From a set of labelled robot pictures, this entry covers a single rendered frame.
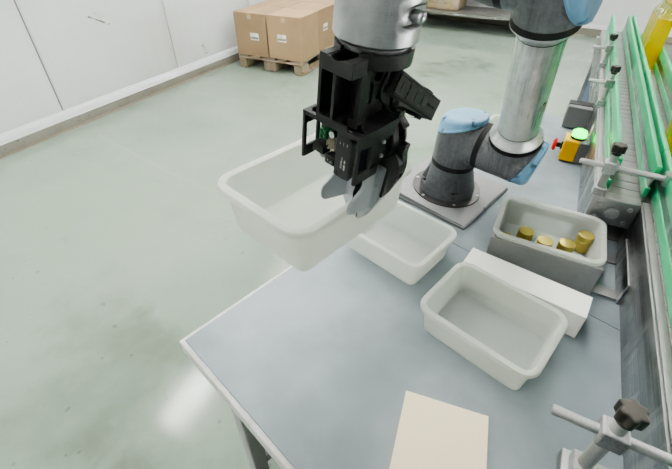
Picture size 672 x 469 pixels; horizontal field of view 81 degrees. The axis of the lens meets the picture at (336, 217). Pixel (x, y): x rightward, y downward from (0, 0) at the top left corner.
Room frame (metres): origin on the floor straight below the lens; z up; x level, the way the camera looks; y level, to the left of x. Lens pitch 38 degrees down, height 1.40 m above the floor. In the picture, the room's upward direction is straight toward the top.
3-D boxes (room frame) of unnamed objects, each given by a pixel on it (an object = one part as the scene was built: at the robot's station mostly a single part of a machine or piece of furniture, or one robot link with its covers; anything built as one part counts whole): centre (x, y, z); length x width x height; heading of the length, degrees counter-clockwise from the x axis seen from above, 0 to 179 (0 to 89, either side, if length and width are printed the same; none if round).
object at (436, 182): (0.95, -0.32, 0.82); 0.15 x 0.15 x 0.10
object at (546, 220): (0.69, -0.48, 0.80); 0.22 x 0.17 x 0.09; 62
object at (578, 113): (1.40, -0.90, 0.79); 0.08 x 0.08 x 0.08; 62
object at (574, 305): (0.56, -0.38, 0.78); 0.24 x 0.06 x 0.06; 53
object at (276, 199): (0.45, 0.02, 1.09); 0.22 x 0.17 x 0.09; 136
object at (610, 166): (0.74, -0.62, 0.95); 0.17 x 0.03 x 0.12; 62
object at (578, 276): (0.68, -0.51, 0.79); 0.27 x 0.17 x 0.08; 62
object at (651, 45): (1.67, -1.27, 1.02); 0.06 x 0.06 x 0.28; 62
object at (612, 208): (0.74, -0.64, 0.85); 0.09 x 0.04 x 0.07; 62
